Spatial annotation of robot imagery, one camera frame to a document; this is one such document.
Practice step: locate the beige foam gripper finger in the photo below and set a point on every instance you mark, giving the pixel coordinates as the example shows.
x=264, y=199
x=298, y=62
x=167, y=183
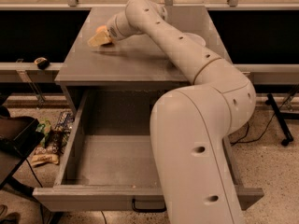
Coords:
x=100, y=38

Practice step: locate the orange fruit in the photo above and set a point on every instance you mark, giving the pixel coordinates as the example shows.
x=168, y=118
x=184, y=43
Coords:
x=101, y=28

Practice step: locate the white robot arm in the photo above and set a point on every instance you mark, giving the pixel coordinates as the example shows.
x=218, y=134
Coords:
x=187, y=125

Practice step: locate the grey open top drawer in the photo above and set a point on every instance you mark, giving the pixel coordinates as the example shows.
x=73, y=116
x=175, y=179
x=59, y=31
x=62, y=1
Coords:
x=109, y=161

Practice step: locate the grey cabinet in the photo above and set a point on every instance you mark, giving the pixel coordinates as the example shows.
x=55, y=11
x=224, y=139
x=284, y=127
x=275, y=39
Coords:
x=130, y=75

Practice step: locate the black tape measure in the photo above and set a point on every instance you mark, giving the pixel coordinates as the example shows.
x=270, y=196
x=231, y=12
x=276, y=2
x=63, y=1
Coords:
x=42, y=63

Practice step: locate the white ceramic bowl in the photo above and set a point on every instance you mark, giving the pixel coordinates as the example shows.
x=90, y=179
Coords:
x=196, y=38

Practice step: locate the green snack bag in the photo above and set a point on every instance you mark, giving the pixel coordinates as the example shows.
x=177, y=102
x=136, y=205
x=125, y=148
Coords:
x=44, y=127

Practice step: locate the snack bag on floor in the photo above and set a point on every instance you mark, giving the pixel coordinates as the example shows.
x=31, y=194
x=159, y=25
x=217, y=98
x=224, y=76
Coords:
x=43, y=155

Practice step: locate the black table left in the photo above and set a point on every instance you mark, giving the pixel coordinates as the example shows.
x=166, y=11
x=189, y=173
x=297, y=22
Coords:
x=18, y=138

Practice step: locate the black stand leg with caster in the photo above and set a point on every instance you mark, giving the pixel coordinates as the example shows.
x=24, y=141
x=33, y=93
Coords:
x=282, y=116

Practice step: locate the black wire basket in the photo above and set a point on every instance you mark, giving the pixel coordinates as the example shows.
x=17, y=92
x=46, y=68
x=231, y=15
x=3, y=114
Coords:
x=65, y=121

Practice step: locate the metal rail shelf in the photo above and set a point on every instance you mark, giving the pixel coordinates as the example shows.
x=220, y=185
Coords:
x=20, y=72

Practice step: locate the black drawer handle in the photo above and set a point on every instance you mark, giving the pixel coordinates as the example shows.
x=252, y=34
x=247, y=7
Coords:
x=148, y=206

